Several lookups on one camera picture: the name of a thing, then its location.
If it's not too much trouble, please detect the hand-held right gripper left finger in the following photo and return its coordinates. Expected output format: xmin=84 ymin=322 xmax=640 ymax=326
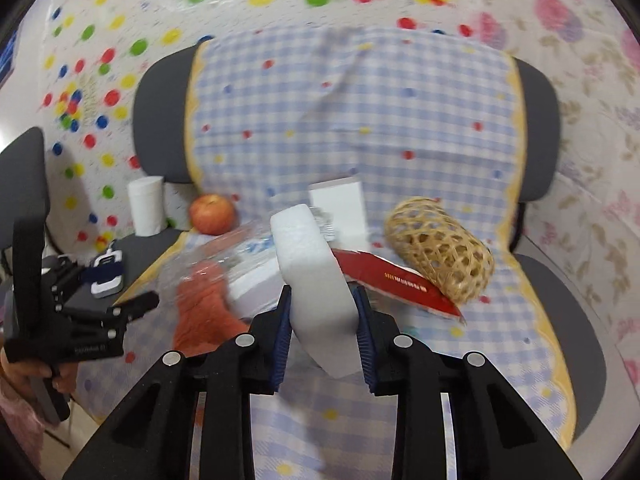
xmin=62 ymin=284 xmax=294 ymax=480

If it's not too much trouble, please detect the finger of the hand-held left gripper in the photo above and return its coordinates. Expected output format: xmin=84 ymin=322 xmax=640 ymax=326
xmin=42 ymin=255 xmax=87 ymax=306
xmin=102 ymin=291 xmax=161 ymax=333

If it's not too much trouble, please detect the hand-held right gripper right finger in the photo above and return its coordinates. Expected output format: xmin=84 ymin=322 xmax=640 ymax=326
xmin=349 ymin=282 xmax=583 ymax=480

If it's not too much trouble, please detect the white foam block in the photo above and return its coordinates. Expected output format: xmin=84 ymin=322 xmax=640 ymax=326
xmin=270 ymin=203 xmax=362 ymax=380

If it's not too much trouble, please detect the clear plastic bag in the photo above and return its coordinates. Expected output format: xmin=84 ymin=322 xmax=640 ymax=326
xmin=157 ymin=220 xmax=286 ymax=356

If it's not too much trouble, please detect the person's left forearm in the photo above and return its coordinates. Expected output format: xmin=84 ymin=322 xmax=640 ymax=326
xmin=0 ymin=375 xmax=38 ymax=466

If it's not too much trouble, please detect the person's left hand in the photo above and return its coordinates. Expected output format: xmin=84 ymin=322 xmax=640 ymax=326
xmin=0 ymin=350 xmax=81 ymax=403

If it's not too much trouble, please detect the blue and white device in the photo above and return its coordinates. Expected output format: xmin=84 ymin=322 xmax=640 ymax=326
xmin=90 ymin=242 xmax=126 ymax=300

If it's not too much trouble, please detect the white paper roll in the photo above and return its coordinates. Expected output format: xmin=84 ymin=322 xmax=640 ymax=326
xmin=127 ymin=176 xmax=166 ymax=237

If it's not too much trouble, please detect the woven bamboo basket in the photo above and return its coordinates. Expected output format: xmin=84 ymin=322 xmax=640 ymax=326
xmin=384 ymin=197 xmax=496 ymax=306

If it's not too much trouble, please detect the red apple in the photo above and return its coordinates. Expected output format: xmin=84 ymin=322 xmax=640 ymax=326
xmin=188 ymin=193 xmax=237 ymax=236

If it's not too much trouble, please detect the white box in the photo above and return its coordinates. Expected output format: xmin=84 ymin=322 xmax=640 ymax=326
xmin=307 ymin=176 xmax=368 ymax=251

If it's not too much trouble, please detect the blue checked cloth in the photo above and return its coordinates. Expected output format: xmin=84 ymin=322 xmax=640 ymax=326
xmin=65 ymin=27 xmax=576 ymax=480

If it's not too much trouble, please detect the polka dot sheet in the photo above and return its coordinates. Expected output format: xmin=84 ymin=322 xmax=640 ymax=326
xmin=0 ymin=0 xmax=481 ymax=261

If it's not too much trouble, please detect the floral sheet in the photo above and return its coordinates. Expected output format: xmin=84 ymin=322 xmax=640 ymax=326
xmin=450 ymin=0 xmax=640 ymax=411

